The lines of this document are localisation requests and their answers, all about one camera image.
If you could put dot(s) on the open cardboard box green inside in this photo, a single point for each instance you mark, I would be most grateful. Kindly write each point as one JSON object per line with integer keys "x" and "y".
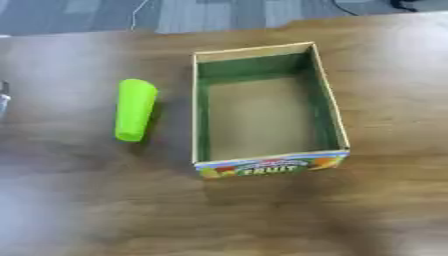
{"x": 262, "y": 120}

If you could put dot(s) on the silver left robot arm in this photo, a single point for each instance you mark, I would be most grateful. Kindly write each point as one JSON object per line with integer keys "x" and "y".
{"x": 3, "y": 100}

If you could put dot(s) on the lime green cup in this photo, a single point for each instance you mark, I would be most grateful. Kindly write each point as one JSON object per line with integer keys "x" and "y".
{"x": 134, "y": 110}

